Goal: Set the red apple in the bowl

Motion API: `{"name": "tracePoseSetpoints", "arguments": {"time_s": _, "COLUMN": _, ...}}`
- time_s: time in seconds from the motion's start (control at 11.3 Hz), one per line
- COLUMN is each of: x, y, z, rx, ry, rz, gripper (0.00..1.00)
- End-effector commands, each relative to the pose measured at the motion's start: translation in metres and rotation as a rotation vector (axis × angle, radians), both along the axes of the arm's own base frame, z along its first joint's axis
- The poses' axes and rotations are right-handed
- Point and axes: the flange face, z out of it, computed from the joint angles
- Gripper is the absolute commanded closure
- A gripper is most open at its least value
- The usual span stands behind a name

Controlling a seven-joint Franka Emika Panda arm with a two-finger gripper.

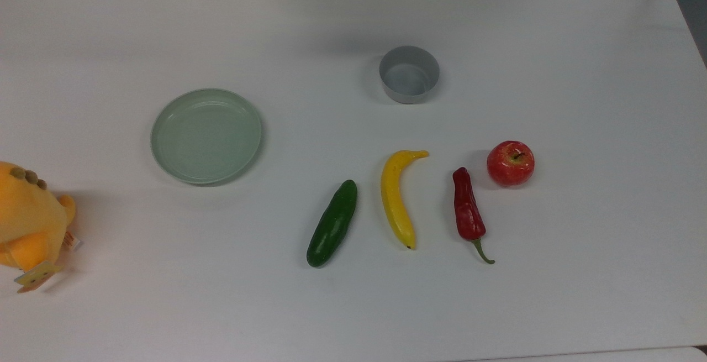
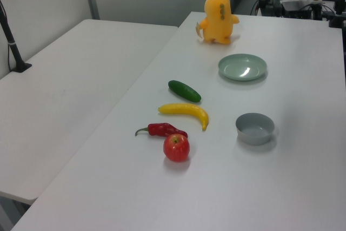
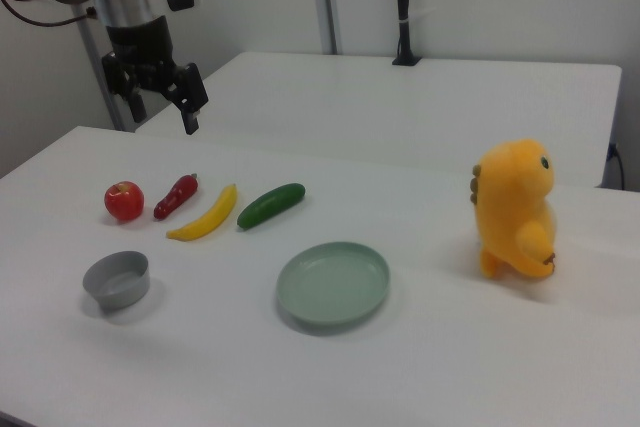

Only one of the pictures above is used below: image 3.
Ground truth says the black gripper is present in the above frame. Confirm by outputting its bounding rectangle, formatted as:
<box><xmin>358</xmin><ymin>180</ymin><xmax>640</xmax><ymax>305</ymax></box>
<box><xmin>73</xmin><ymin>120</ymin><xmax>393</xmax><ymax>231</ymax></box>
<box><xmin>101</xmin><ymin>15</ymin><xmax>210</xmax><ymax>136</ymax></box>

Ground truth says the red tomato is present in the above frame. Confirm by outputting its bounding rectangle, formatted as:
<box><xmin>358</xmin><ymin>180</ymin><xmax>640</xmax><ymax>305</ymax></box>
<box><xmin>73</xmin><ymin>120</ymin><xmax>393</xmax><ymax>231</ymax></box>
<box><xmin>103</xmin><ymin>180</ymin><xmax>146</xmax><ymax>222</ymax></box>

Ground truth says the grey bowl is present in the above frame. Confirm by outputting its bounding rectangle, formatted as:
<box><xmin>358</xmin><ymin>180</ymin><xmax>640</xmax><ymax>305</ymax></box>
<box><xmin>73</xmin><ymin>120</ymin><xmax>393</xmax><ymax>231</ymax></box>
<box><xmin>82</xmin><ymin>250</ymin><xmax>151</xmax><ymax>312</ymax></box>

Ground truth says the red chili pepper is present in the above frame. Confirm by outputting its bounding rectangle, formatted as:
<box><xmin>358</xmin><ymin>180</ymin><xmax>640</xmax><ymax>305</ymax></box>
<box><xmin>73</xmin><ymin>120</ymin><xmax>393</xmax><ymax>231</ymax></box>
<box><xmin>153</xmin><ymin>173</ymin><xmax>200</xmax><ymax>221</ymax></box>

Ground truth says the yellow banana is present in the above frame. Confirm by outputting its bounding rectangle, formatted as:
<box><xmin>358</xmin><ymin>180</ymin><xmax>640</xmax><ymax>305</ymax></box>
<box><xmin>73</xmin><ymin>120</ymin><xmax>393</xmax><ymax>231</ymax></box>
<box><xmin>165</xmin><ymin>183</ymin><xmax>238</xmax><ymax>242</ymax></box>

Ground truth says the green cucumber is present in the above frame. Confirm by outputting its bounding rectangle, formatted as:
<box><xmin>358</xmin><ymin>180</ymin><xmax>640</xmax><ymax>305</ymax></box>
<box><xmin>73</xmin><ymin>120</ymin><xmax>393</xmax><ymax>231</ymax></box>
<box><xmin>236</xmin><ymin>182</ymin><xmax>307</xmax><ymax>231</ymax></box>

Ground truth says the pale green plate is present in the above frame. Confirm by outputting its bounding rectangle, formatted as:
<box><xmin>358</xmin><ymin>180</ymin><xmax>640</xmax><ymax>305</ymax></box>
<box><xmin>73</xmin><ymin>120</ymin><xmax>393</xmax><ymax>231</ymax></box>
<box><xmin>275</xmin><ymin>241</ymin><xmax>391</xmax><ymax>337</ymax></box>

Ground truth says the black pole with base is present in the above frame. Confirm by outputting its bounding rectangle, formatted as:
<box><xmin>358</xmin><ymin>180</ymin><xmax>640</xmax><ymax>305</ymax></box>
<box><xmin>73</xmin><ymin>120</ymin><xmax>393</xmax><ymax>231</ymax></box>
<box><xmin>391</xmin><ymin>0</ymin><xmax>423</xmax><ymax>67</ymax></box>

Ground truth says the orange plush dinosaur toy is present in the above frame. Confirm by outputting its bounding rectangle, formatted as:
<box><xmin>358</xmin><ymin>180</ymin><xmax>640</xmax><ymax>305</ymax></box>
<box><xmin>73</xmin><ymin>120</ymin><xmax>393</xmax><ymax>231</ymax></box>
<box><xmin>469</xmin><ymin>137</ymin><xmax>560</xmax><ymax>282</ymax></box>

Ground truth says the dark robot arm cable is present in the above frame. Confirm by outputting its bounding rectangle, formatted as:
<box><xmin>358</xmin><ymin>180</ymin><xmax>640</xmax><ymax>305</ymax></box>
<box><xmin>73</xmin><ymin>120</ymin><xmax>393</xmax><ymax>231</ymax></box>
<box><xmin>0</xmin><ymin>0</ymin><xmax>99</xmax><ymax>28</ymax></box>

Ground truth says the black power cable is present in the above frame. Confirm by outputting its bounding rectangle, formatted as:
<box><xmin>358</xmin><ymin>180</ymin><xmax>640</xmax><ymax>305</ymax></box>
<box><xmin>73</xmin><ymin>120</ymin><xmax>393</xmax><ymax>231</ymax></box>
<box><xmin>606</xmin><ymin>141</ymin><xmax>627</xmax><ymax>189</ymax></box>

